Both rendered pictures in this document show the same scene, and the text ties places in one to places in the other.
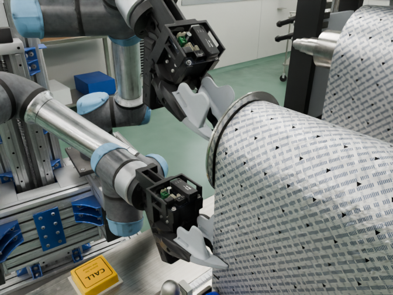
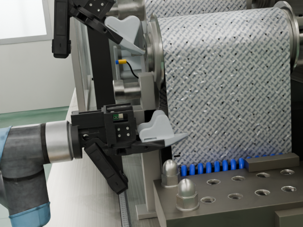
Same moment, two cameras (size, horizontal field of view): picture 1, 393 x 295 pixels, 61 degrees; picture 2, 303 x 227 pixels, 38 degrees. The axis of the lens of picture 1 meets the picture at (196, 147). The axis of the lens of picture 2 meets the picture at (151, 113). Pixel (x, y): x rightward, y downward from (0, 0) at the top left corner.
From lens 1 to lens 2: 0.67 m
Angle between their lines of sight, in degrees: 53
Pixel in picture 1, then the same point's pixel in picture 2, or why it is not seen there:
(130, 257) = not seen: outside the picture
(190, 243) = (158, 133)
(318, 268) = (247, 76)
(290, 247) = (229, 75)
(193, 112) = (126, 34)
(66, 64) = not seen: outside the picture
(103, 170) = (19, 144)
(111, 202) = (31, 182)
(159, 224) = (121, 142)
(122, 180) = (57, 134)
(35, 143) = not seen: outside the picture
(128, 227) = (48, 208)
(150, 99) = (66, 47)
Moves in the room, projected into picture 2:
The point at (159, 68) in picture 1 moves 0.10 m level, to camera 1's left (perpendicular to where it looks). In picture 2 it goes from (88, 10) to (45, 14)
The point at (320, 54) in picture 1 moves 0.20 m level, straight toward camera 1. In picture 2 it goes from (124, 10) to (179, 5)
